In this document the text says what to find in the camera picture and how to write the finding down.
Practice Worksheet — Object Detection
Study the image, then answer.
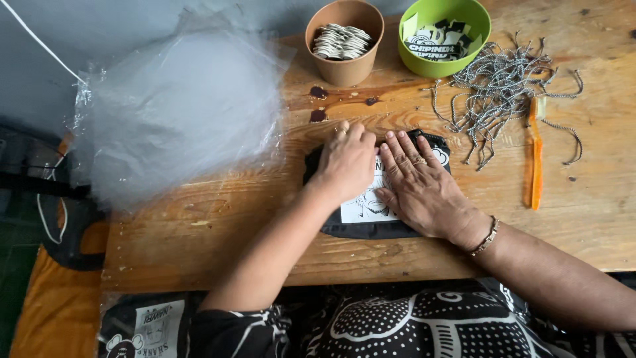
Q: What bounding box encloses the person's left hand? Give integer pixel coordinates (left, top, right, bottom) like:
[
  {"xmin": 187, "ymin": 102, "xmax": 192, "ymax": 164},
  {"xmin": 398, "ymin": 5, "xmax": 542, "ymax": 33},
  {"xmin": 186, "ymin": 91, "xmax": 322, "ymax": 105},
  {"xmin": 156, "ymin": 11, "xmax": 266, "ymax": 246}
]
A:
[{"xmin": 314, "ymin": 121, "xmax": 378, "ymax": 191}]

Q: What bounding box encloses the stack of clear plastic bags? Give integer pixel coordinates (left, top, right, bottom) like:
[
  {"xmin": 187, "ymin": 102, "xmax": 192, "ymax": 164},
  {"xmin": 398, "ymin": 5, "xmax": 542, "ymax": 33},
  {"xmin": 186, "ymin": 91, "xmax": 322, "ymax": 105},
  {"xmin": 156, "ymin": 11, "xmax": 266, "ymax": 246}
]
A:
[{"xmin": 70, "ymin": 10, "xmax": 298, "ymax": 212}]

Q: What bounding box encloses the brown paper cup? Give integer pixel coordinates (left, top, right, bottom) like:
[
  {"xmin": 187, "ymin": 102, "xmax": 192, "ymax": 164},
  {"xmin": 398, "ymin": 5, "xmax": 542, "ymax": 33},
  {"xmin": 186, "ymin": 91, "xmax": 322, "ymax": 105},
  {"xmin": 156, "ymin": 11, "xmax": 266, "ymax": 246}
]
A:
[{"xmin": 305, "ymin": 0, "xmax": 385, "ymax": 88}]

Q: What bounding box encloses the pile of black-white stickers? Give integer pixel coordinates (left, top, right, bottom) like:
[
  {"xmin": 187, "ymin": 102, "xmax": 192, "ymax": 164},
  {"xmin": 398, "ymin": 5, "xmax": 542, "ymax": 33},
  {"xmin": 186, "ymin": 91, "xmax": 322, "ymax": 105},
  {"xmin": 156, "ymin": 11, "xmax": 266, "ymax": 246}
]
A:
[{"xmin": 402, "ymin": 13, "xmax": 483, "ymax": 62}]

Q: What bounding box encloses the orange toothbrush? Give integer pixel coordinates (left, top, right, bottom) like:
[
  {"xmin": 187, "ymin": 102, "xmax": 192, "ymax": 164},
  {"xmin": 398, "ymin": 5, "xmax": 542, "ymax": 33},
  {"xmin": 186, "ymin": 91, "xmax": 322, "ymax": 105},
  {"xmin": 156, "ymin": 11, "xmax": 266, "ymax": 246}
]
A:
[{"xmin": 523, "ymin": 95, "xmax": 547, "ymax": 211}]

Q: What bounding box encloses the black bag with white cord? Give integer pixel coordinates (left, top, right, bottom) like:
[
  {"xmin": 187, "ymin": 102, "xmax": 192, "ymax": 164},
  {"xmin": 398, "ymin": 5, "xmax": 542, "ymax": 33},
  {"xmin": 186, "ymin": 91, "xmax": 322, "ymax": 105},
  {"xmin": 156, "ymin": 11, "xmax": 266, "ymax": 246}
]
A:
[{"xmin": 0, "ymin": 124, "xmax": 107, "ymax": 271}]

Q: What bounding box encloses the black-white patterned garment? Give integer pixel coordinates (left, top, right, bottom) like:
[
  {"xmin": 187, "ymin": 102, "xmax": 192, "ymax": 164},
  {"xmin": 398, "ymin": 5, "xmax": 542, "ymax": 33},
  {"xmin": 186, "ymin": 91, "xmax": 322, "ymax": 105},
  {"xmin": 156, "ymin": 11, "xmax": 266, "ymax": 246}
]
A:
[{"xmin": 191, "ymin": 277, "xmax": 636, "ymax": 358}]

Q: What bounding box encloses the orange cloth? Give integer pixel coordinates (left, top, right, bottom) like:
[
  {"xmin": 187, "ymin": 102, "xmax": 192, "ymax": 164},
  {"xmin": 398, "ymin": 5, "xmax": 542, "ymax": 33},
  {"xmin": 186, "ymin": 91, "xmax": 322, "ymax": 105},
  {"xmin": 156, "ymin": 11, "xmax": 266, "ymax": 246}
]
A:
[{"xmin": 9, "ymin": 134, "xmax": 111, "ymax": 358}]

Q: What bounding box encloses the black pouch with printed panel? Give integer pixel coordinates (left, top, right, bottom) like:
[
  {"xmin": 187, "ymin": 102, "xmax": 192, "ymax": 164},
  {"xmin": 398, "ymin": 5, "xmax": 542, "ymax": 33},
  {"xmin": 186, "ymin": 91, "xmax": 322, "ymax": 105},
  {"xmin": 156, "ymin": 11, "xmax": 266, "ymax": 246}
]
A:
[{"xmin": 303, "ymin": 128, "xmax": 452, "ymax": 240}]

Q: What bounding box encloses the green plastic bowl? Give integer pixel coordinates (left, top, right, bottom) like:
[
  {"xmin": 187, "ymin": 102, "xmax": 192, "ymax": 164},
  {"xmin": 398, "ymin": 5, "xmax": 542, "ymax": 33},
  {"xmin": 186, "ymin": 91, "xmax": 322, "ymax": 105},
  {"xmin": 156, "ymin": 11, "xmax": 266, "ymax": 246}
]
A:
[{"xmin": 398, "ymin": 0, "xmax": 492, "ymax": 79}]

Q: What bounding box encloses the bagged black pouch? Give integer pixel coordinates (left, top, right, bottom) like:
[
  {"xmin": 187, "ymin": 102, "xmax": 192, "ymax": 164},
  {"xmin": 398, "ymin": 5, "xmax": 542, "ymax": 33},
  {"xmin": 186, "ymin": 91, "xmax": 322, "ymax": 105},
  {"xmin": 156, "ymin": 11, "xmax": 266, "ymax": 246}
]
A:
[{"xmin": 97, "ymin": 292, "xmax": 204, "ymax": 358}]

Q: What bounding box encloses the white cable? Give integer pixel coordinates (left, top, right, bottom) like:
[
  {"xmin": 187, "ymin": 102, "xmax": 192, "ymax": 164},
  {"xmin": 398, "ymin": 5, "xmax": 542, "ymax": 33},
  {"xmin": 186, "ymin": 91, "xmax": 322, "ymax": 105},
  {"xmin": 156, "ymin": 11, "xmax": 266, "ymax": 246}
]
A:
[{"xmin": 0, "ymin": 0, "xmax": 89, "ymax": 85}]

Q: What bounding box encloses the pile of round white tags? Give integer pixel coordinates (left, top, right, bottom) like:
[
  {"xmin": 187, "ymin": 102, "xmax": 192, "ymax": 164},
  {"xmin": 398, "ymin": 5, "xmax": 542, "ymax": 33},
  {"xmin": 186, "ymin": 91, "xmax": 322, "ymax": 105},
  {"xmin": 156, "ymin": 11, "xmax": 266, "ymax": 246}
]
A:
[{"xmin": 312, "ymin": 23, "xmax": 373, "ymax": 61}]

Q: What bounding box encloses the silver bracelet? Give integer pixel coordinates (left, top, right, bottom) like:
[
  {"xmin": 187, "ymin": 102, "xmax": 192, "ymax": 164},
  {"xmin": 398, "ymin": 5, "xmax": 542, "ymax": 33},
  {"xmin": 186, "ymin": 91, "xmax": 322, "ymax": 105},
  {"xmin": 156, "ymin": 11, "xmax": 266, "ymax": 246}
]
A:
[{"xmin": 469, "ymin": 215, "xmax": 500, "ymax": 257}]

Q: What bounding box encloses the person's right hand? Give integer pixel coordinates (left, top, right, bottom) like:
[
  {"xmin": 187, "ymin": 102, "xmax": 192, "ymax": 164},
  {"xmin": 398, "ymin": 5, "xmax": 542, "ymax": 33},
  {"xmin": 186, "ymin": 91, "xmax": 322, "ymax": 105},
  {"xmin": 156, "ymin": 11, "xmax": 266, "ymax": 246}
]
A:
[{"xmin": 374, "ymin": 130, "xmax": 479, "ymax": 239}]

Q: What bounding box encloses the heap of grey-white cords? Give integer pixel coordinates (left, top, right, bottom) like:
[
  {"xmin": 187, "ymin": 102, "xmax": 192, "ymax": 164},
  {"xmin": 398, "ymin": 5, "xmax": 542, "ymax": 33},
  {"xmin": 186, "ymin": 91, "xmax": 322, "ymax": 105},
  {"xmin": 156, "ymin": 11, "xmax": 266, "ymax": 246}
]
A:
[{"xmin": 422, "ymin": 32, "xmax": 585, "ymax": 172}]

